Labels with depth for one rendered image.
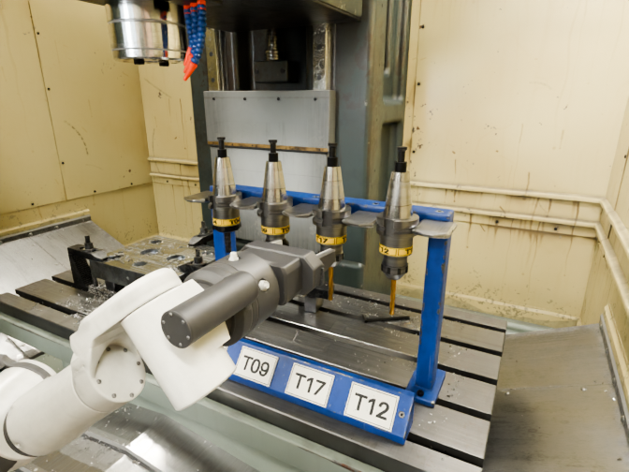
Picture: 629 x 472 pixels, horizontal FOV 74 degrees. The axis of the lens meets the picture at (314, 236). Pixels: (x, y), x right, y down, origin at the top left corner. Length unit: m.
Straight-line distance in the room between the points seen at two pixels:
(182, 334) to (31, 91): 1.77
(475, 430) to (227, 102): 1.17
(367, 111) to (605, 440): 0.94
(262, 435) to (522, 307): 1.17
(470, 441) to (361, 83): 0.95
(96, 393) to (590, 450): 0.77
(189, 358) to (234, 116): 1.14
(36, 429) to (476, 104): 1.43
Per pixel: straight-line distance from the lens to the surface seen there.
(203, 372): 0.40
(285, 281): 0.49
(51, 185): 2.10
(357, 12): 1.24
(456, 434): 0.75
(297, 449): 0.75
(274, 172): 0.70
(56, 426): 0.52
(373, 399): 0.71
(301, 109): 1.32
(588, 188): 1.58
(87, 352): 0.45
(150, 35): 1.00
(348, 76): 1.30
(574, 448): 0.92
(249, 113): 1.42
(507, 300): 1.70
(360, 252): 1.37
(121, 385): 0.48
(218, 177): 0.77
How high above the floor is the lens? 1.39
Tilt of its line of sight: 18 degrees down
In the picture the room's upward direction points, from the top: straight up
